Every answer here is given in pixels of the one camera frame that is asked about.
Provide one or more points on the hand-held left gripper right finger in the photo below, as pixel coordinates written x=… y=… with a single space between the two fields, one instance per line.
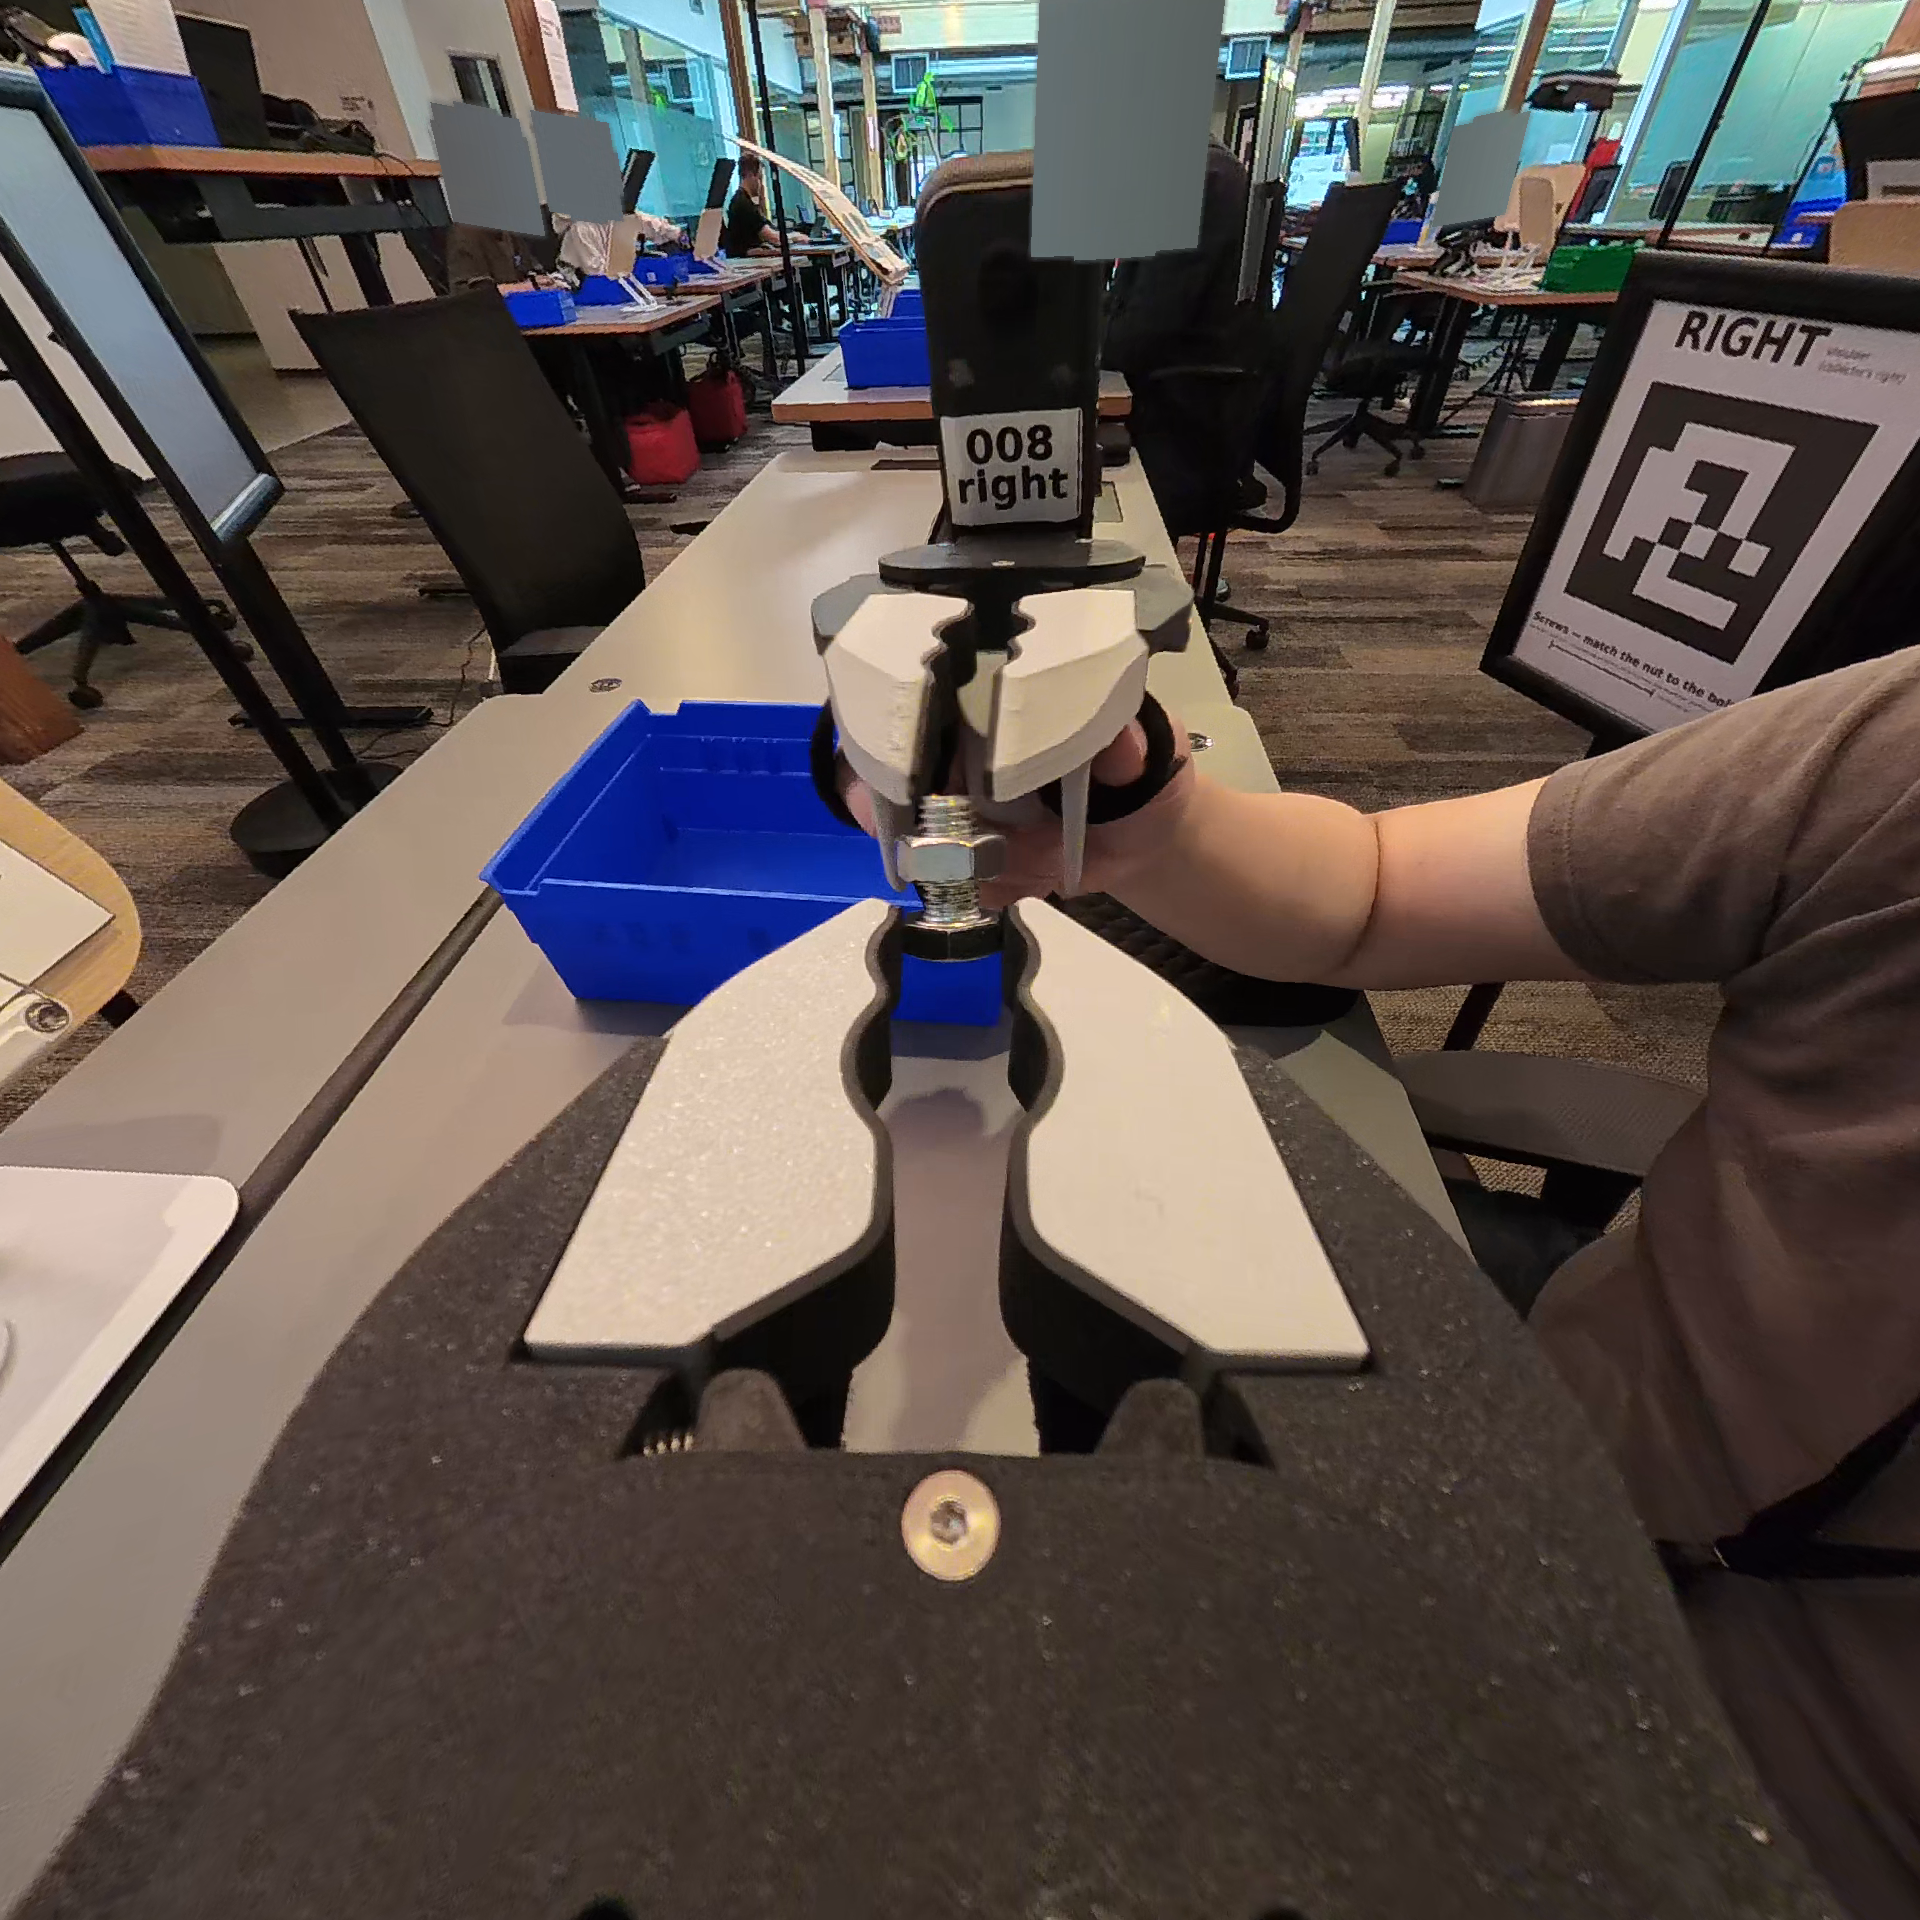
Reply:
x=1170 y=1184

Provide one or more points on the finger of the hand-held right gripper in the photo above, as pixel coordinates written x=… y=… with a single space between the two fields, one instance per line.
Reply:
x=878 y=675
x=1073 y=675

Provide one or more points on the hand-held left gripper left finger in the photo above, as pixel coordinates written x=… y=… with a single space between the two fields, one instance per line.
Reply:
x=721 y=1184

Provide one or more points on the large silver hex nut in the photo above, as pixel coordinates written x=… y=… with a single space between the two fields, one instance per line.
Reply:
x=954 y=863

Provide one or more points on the thick short silver bolt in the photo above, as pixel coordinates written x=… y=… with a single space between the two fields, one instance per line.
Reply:
x=949 y=905

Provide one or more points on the blue plastic bin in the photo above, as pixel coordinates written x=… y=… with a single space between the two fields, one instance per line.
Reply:
x=676 y=914

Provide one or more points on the person's right forearm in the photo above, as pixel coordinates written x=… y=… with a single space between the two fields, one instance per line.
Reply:
x=1396 y=886

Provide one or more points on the person's right hand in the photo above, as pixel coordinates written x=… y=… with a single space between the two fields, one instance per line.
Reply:
x=1156 y=855

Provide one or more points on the blue storage bin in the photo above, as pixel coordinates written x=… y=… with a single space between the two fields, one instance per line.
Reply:
x=541 y=311
x=884 y=358
x=129 y=108

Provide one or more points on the wooden top desk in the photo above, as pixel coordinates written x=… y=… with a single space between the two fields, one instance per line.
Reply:
x=1501 y=292
x=840 y=402
x=270 y=162

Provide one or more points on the red bag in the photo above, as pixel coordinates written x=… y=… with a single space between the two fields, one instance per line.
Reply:
x=662 y=447
x=721 y=408

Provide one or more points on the grey seat office chair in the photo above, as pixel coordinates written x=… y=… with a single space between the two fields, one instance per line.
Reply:
x=1560 y=1118

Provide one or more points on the black mesh office chair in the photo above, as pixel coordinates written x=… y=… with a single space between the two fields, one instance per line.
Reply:
x=465 y=450

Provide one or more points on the grey waste bin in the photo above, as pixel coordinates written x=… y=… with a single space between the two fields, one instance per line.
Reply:
x=1518 y=450

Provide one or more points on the black panel stand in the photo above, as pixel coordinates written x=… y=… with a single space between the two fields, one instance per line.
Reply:
x=324 y=819

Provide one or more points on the green box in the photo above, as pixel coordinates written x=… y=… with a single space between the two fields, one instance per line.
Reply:
x=1588 y=268

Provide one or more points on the white board stand base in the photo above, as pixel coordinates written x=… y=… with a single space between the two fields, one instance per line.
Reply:
x=105 y=1276

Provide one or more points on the black framed marker sign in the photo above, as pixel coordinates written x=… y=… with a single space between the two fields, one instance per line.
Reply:
x=1650 y=375

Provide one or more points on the wooden instruction board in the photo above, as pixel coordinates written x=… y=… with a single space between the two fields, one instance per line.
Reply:
x=61 y=900

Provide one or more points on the black computer monitor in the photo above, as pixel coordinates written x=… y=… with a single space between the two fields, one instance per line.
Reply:
x=223 y=83

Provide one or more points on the black framed grey panel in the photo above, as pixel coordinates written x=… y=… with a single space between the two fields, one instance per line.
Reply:
x=135 y=346

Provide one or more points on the wooden framed dark panel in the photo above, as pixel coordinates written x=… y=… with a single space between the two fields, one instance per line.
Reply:
x=30 y=704

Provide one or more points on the black office chair with armrests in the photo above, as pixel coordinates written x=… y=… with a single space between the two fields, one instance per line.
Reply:
x=44 y=510

